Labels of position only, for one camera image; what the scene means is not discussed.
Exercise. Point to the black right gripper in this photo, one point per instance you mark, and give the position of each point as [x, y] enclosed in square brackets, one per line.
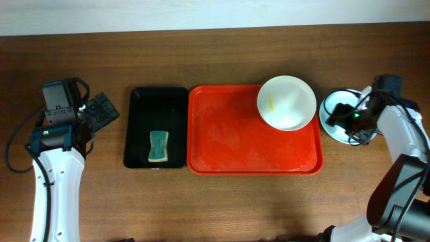
[337, 119]

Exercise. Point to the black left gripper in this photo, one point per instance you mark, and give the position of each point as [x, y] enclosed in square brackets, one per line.
[103, 118]

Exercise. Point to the light blue plate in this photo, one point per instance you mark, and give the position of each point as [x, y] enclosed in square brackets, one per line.
[344, 96]

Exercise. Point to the green and yellow sponge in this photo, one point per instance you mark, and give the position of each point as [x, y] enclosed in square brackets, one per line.
[158, 144]

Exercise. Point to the white plate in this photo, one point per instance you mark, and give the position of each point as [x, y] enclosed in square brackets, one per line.
[286, 103]

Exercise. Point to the pale green plate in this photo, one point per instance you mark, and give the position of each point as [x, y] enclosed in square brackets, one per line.
[335, 132]

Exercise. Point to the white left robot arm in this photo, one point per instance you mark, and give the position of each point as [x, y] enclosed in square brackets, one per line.
[58, 158]

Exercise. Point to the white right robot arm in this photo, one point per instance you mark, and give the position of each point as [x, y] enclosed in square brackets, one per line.
[393, 213]

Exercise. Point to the black plastic tray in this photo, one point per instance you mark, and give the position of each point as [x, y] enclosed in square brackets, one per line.
[156, 109]

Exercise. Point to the red plastic tray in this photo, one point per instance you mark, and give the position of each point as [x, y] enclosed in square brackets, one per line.
[227, 136]

